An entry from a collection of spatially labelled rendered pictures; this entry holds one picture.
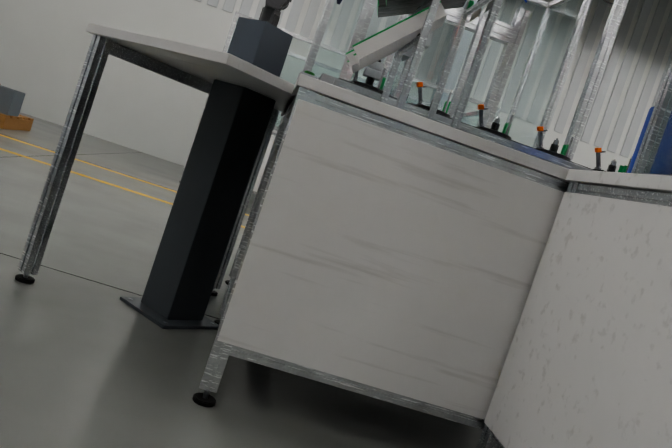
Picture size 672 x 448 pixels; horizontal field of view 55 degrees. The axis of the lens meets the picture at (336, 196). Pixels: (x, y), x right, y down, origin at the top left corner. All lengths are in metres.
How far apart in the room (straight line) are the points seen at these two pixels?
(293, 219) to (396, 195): 0.27
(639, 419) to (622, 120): 10.87
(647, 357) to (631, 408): 0.09
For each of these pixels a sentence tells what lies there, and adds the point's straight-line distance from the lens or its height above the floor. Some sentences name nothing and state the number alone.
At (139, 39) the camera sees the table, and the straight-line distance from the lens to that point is 2.03.
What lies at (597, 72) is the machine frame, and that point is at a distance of 3.37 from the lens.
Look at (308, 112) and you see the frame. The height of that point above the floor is 0.78.
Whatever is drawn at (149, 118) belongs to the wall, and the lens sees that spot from 10.58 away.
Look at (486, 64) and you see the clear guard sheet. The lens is 3.92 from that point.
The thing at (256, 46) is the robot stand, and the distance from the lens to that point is 2.23.
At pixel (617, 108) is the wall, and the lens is 12.03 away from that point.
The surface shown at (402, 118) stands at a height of 0.84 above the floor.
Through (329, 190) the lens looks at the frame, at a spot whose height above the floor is 0.61.
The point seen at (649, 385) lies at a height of 0.48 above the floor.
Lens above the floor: 0.66
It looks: 2 degrees down
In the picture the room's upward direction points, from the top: 19 degrees clockwise
